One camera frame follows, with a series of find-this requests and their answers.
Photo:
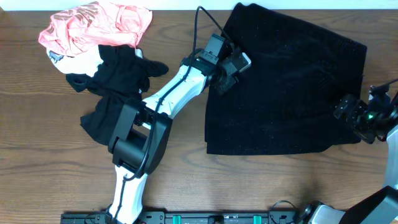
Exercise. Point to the pink printed shirt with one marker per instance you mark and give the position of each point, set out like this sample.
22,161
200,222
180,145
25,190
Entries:
74,31

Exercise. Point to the white printed shirt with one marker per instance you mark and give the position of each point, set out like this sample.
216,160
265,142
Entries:
77,62

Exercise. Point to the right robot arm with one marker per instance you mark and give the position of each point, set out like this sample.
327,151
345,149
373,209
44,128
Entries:
379,203

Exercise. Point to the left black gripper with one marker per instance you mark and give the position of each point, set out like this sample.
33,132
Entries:
228,85

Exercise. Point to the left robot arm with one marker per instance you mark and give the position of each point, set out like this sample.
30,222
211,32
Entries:
142,131

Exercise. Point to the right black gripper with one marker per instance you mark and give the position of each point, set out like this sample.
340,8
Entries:
352,116

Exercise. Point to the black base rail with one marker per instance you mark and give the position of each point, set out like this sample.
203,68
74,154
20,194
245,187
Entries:
283,217

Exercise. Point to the black crumpled garment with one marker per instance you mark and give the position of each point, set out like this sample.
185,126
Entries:
121,76

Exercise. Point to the black velvet skirt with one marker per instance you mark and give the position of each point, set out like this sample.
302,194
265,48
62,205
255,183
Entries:
284,102

